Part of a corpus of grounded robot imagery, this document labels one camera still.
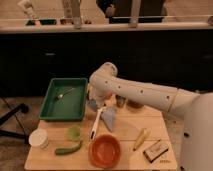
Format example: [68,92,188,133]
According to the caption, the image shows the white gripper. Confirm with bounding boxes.
[89,90,106,108]

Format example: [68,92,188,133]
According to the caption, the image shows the blue sponge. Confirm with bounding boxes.
[88,100,97,111]

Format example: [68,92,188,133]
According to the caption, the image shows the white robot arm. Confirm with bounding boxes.
[89,62,213,171]

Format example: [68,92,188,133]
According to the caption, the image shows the green plastic tray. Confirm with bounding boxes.
[39,78,87,122]

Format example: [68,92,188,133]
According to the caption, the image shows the orange fruit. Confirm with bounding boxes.
[104,93,113,100]

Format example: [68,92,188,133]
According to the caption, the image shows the grey blue cloth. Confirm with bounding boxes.
[101,107,116,132]

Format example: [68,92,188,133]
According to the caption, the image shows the metal cup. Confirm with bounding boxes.
[115,95,126,108]

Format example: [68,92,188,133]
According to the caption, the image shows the dark red bowl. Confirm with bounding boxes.
[127,100,144,109]

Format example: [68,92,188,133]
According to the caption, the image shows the wooden table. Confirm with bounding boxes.
[24,106,177,171]

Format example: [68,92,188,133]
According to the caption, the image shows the metal spoon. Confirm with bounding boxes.
[54,88,75,101]

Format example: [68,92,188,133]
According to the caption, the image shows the light green cup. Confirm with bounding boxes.
[67,126,81,141]

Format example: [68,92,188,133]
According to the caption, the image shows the orange bowl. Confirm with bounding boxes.
[88,134,121,169]

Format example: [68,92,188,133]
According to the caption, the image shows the yellow banana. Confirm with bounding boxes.
[133,128,150,151]

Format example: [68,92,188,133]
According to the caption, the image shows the green cucumber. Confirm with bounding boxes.
[54,141,83,155]

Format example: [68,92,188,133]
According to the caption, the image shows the white round container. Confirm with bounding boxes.
[29,129,49,149]

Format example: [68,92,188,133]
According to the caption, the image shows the black chair base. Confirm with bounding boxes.
[0,87,30,145]

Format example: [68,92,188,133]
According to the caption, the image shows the white handled brush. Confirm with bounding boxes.
[90,107,106,140]

